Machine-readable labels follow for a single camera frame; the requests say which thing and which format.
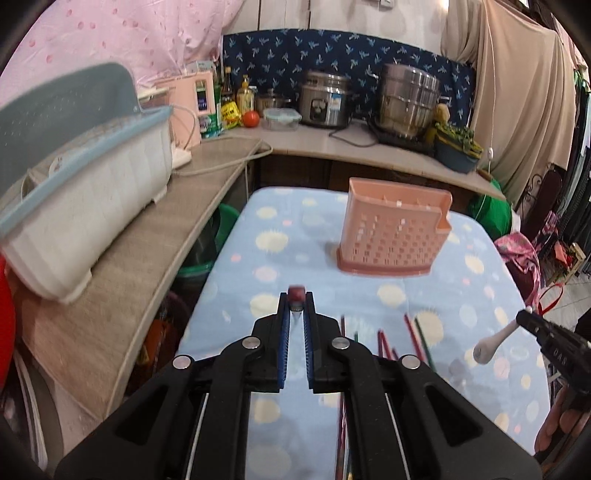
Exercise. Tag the silver rice cooker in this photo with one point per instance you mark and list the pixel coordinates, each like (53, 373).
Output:
(326, 100)

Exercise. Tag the green chopstick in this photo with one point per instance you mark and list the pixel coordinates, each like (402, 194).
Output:
(424, 345)

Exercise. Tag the pink kitchen appliance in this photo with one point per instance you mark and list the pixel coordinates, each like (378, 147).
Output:
(190, 96)

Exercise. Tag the navy leaf-print backsplash cloth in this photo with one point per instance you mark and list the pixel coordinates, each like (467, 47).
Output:
(277, 60)

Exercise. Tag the beige hanging curtain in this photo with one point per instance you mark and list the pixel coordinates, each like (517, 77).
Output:
(525, 101)

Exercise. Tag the green plastic bag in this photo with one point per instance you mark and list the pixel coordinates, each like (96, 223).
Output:
(493, 214)

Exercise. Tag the pink dotted curtain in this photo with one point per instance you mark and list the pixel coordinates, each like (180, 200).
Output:
(150, 38)

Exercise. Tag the stainless steel steamer pot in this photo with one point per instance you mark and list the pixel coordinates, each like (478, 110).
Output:
(406, 100)

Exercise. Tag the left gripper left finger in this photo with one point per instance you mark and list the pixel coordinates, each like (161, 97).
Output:
(254, 364)

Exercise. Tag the white ceramic spoon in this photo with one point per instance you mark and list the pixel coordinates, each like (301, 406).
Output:
(486, 348)

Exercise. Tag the person's right hand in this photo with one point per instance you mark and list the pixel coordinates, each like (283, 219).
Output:
(562, 420)

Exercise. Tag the yellow oil bottle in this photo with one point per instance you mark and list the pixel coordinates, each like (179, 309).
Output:
(244, 96)

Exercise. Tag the pink perforated utensil holder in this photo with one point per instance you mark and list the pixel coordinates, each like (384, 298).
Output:
(393, 229)

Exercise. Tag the red tomato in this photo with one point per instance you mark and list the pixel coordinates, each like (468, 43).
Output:
(250, 119)

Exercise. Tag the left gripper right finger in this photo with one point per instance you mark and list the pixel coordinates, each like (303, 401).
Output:
(378, 438)

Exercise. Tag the red plastic bin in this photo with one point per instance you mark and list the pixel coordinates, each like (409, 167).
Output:
(7, 325)

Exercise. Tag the white dish drainer blue lid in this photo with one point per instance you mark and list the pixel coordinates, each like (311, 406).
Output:
(79, 160)

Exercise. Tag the clear food storage container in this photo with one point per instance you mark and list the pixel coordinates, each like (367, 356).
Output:
(281, 119)

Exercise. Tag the blue basin with vegetables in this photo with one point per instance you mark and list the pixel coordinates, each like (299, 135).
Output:
(456, 148)

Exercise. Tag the wooden L-shaped counter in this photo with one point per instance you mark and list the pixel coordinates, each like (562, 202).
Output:
(89, 346)

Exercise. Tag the pink floral cloth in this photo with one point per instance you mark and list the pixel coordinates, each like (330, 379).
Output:
(521, 260)

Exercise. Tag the blue planet-print tablecloth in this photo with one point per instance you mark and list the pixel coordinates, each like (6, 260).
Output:
(475, 422)

